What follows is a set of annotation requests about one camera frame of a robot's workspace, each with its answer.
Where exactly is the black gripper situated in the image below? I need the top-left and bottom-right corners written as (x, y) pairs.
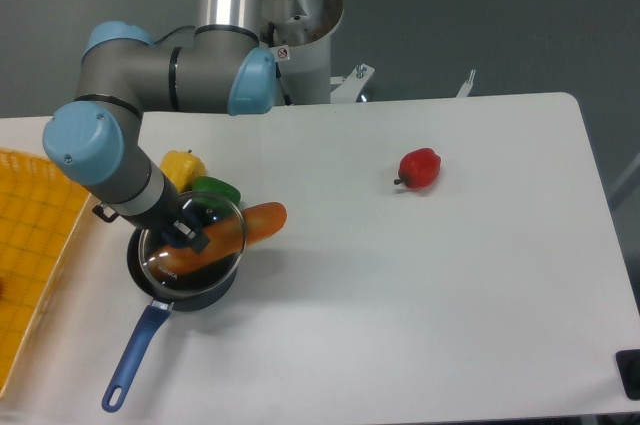
top-left (92, 179), bottom-right (210, 252)

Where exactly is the glass pot lid blue knob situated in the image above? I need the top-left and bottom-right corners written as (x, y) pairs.
top-left (136, 192), bottom-right (248, 301)

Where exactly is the red toy bell pepper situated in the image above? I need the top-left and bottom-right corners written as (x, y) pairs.
top-left (394, 148), bottom-right (441, 190)

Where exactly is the yellow plastic basket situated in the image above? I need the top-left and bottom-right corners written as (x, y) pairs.
top-left (1, 148), bottom-right (90, 395)

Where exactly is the black device at table edge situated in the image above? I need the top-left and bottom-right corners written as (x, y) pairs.
top-left (615, 349), bottom-right (640, 401)

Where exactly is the toy baguette bread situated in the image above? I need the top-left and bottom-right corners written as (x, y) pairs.
top-left (145, 202), bottom-right (288, 280)

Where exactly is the black cable on floor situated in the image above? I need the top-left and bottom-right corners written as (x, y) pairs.
top-left (149, 25), bottom-right (197, 46)

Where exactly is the dark pot blue handle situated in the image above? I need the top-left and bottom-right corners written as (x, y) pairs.
top-left (101, 230), bottom-right (242, 413)

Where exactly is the yellow toy bell pepper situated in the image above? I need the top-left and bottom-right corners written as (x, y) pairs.
top-left (159, 150), bottom-right (206, 193)

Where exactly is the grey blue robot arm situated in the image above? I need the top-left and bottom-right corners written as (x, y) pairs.
top-left (42, 0), bottom-right (279, 251)

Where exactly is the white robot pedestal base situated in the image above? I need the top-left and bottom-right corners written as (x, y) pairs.
top-left (260, 0), bottom-right (375, 105)

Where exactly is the green toy bell pepper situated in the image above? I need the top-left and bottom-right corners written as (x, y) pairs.
top-left (191, 176), bottom-right (241, 208)

